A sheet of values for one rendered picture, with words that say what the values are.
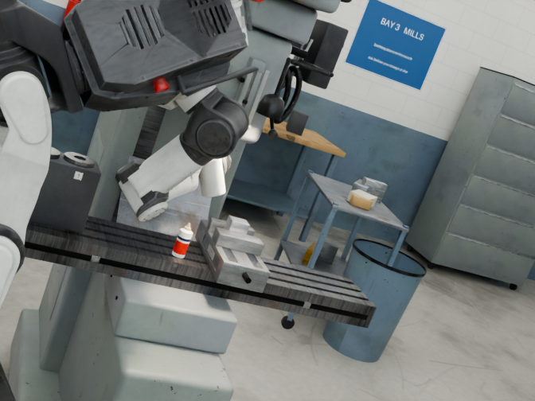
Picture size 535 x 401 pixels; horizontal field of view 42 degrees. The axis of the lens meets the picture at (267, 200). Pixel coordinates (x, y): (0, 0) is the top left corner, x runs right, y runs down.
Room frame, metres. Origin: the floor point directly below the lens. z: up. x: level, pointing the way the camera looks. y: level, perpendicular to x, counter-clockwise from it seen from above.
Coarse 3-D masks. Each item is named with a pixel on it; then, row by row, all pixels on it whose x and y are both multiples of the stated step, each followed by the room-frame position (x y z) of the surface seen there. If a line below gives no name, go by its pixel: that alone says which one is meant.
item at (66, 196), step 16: (64, 160) 1.90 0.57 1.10; (80, 160) 1.92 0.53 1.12; (48, 176) 1.85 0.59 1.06; (64, 176) 1.87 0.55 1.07; (80, 176) 1.89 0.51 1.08; (96, 176) 1.90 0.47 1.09; (48, 192) 1.86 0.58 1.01; (64, 192) 1.87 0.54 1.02; (80, 192) 1.89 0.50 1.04; (48, 208) 1.86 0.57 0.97; (64, 208) 1.88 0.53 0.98; (80, 208) 1.90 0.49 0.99; (48, 224) 1.87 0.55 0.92; (64, 224) 1.89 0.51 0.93; (80, 224) 1.90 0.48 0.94
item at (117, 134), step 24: (120, 120) 2.33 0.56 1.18; (144, 120) 2.35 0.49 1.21; (168, 120) 2.38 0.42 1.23; (96, 144) 2.58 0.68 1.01; (120, 144) 2.33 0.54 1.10; (144, 144) 2.36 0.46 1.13; (240, 144) 2.49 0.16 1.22; (120, 168) 2.34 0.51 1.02; (96, 192) 2.33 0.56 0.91; (120, 192) 2.35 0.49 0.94; (96, 216) 2.33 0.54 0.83; (216, 216) 2.50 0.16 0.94; (48, 288) 2.69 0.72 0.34; (72, 288) 2.33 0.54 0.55; (48, 312) 2.52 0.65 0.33; (72, 312) 2.34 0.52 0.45; (48, 336) 2.36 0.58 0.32; (48, 360) 2.33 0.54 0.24
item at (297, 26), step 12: (264, 0) 1.94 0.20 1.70; (276, 0) 1.95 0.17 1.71; (288, 0) 1.97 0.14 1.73; (240, 12) 1.92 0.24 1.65; (252, 12) 1.93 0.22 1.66; (264, 12) 1.94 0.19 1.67; (276, 12) 1.96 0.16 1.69; (288, 12) 1.97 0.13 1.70; (300, 12) 1.98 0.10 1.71; (312, 12) 2.00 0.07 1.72; (252, 24) 1.94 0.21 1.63; (264, 24) 1.95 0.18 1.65; (276, 24) 1.96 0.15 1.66; (288, 24) 1.97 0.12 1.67; (300, 24) 1.99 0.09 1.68; (312, 24) 2.00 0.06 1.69; (288, 36) 1.98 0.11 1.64; (300, 36) 1.99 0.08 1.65
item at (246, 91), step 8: (248, 64) 1.96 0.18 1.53; (256, 64) 1.95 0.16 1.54; (264, 64) 1.96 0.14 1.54; (256, 72) 1.96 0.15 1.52; (248, 80) 1.95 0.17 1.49; (256, 80) 1.96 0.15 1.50; (240, 88) 1.96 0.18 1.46; (248, 88) 1.95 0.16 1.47; (240, 96) 1.95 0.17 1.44; (248, 96) 1.96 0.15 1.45; (240, 104) 1.95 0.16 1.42; (248, 104) 1.96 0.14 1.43
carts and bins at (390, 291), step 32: (352, 192) 4.26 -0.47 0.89; (384, 192) 4.56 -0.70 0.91; (288, 224) 4.75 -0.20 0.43; (288, 256) 4.45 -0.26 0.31; (320, 256) 4.60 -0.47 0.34; (352, 256) 4.08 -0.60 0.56; (384, 256) 4.37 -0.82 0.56; (384, 288) 3.92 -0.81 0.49; (416, 288) 4.08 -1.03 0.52; (288, 320) 4.01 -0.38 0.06; (384, 320) 3.95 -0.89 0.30; (352, 352) 3.95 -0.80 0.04
